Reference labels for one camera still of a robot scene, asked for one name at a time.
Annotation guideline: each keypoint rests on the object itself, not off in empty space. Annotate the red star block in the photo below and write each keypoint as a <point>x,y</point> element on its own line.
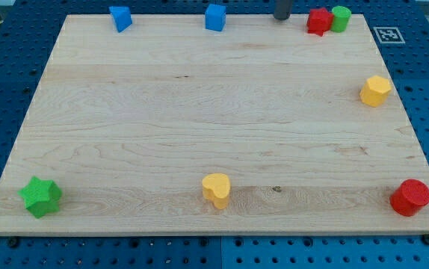
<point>319,21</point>

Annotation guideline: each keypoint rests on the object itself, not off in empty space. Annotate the red cylinder block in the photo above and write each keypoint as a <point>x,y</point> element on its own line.
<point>410,197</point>

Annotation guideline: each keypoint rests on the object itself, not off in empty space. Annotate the wooden board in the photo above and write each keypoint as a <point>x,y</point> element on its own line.
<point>128,124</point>

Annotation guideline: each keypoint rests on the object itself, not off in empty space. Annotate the green star block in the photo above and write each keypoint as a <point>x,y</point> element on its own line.
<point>41,197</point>

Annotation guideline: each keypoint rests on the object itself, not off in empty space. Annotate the white fiducial marker tag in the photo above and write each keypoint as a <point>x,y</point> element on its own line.
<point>388,35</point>

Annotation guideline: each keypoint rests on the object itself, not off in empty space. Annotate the yellow hexagon block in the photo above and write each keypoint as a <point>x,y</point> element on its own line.
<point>375,91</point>

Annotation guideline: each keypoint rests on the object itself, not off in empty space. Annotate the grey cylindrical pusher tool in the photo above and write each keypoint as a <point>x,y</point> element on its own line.
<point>282,9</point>

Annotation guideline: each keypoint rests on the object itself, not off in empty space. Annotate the green cylinder block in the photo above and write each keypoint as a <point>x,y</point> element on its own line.
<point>341,17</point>

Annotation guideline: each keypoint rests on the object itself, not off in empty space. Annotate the yellow heart block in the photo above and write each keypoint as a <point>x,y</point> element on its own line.
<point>216,188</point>

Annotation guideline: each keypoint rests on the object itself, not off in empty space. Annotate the blue cube block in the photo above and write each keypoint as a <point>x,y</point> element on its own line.
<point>215,17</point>

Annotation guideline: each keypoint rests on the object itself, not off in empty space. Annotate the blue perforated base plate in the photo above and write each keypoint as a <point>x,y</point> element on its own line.
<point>27,36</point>

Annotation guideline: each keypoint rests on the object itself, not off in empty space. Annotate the blue triangular block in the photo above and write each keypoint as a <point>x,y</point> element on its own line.
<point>121,16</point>

